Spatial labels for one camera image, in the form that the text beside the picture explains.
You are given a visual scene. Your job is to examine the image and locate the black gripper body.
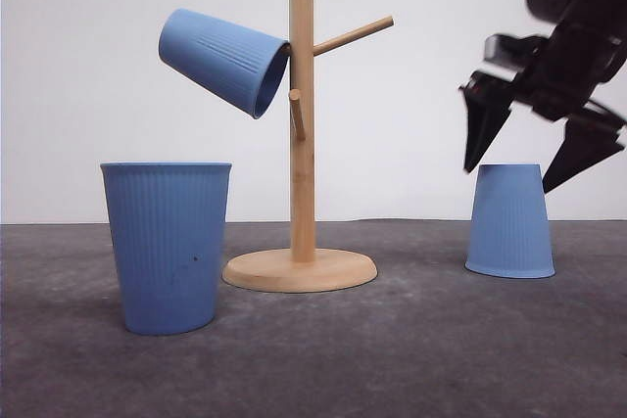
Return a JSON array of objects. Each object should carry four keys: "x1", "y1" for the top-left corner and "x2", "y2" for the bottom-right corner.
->
[{"x1": 483, "y1": 22, "x2": 627, "y2": 134}]

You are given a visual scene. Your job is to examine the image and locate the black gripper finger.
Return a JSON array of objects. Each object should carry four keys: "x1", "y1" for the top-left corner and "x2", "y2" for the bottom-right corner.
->
[
  {"x1": 459, "y1": 71, "x2": 516, "y2": 174},
  {"x1": 543, "y1": 109, "x2": 625, "y2": 194}
]

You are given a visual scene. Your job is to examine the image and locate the blue ribbed cup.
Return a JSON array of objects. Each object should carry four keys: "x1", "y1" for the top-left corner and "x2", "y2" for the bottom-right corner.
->
[
  {"x1": 464, "y1": 163, "x2": 555, "y2": 278},
  {"x1": 100, "y1": 162, "x2": 232, "y2": 335},
  {"x1": 158, "y1": 9, "x2": 290, "y2": 119}
]

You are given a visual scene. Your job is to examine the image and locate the blue ribbed cup front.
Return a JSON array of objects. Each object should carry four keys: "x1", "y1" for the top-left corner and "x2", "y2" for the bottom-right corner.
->
[{"x1": 100, "y1": 162, "x2": 232, "y2": 335}]

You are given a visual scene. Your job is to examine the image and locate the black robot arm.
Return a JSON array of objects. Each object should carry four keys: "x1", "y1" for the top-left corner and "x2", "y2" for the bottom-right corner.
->
[{"x1": 458, "y1": 0, "x2": 627, "y2": 194}]

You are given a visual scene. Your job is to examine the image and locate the wooden mug tree stand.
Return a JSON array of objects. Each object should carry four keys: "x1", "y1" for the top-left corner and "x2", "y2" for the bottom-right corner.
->
[{"x1": 223, "y1": 0, "x2": 394, "y2": 294}]

